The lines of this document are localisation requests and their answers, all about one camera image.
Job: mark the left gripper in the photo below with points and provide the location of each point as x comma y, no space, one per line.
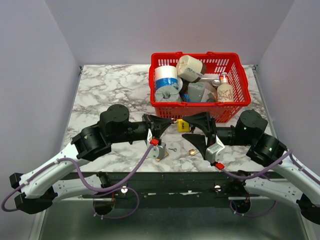
157,125

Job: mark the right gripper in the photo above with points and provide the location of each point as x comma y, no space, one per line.
208,122

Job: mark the yellow black padlock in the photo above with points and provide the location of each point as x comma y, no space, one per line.
183,126

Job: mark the small brass padlock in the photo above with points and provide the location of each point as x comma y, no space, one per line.
193,152

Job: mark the large brass padlock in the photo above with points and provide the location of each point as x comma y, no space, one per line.
161,158

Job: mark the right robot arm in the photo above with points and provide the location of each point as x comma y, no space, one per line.
283,178

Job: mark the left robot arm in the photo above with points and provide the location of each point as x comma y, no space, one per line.
61,176

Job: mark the grey roll front left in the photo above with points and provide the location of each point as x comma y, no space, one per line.
167,94

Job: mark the grey roll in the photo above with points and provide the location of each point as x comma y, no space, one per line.
167,94
195,91

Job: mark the blue Harry's box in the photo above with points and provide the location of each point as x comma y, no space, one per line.
185,98

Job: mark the grey roll centre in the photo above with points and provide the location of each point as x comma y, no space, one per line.
195,91

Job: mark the cream pump bottle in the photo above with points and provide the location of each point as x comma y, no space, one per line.
225,91

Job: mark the white blue paper roll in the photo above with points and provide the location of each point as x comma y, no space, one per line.
166,75

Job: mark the silver can top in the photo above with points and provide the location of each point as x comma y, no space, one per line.
216,83

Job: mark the beige wrapped paper roll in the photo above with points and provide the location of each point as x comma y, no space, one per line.
190,69

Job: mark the red plastic basket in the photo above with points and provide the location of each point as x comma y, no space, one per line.
183,84

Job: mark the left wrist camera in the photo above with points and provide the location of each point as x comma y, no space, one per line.
157,151

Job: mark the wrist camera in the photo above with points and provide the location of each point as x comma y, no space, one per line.
215,152
157,151

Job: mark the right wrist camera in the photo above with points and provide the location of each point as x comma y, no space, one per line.
215,152

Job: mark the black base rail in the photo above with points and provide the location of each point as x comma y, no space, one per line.
177,190

